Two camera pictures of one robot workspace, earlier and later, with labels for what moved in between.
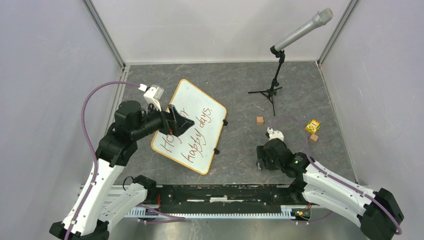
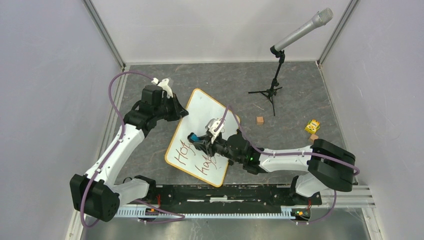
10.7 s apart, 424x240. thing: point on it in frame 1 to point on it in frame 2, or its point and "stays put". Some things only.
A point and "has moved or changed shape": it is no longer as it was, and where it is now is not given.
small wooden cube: [260, 120] stays put
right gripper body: [271, 165] to [219, 147]
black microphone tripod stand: [271, 92] stays put
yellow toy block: [312, 126] stays put
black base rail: [158, 198] stays put
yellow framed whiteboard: [196, 147] has moved or changed shape
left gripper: [171, 126] to [179, 111]
